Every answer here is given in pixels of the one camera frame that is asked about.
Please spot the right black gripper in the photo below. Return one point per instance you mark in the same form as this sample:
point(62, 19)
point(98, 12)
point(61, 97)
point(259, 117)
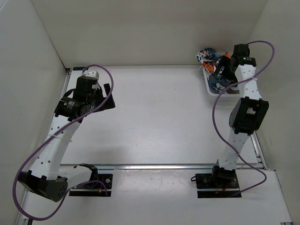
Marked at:
point(234, 78)

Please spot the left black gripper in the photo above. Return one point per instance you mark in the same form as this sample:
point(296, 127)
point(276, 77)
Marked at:
point(109, 103)

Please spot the colourful patterned shorts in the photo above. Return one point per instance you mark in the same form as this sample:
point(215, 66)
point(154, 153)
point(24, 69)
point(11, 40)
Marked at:
point(209, 58)

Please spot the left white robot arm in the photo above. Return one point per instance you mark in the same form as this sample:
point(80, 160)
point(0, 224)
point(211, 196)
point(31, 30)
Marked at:
point(43, 177)

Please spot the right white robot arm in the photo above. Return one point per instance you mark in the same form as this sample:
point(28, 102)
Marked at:
point(245, 118)

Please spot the white plastic basket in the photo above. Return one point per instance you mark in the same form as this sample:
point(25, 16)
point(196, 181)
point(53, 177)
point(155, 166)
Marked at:
point(216, 84)

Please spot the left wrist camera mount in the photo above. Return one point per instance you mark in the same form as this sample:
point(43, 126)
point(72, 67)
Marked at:
point(92, 74)

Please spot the aluminium frame rail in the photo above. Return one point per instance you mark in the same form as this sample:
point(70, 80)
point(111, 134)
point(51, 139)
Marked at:
point(152, 166)

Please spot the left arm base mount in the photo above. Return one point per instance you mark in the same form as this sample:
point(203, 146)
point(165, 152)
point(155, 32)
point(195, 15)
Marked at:
point(97, 185)

